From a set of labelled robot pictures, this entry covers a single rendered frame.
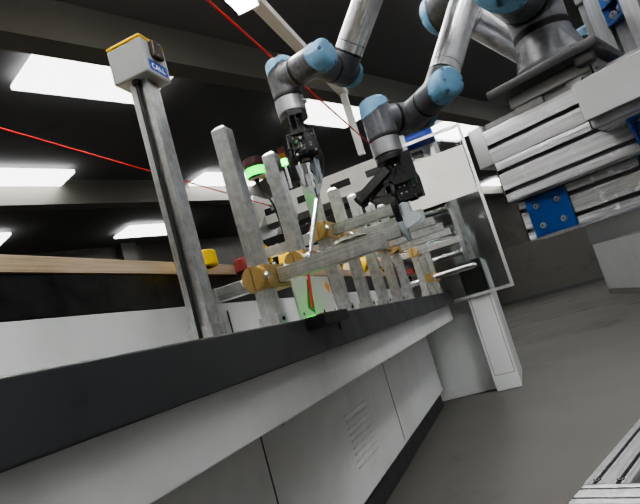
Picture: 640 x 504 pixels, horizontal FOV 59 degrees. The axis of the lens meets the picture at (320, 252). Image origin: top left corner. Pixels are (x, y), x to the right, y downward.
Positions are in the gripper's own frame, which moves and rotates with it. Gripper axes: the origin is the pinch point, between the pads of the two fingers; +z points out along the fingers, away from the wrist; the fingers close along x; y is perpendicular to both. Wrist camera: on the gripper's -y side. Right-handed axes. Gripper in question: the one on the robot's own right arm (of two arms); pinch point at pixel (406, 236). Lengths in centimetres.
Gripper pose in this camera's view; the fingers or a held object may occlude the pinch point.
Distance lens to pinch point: 138.7
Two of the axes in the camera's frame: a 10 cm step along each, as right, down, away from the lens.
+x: 3.3, 0.4, 9.4
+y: 9.0, -3.1, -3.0
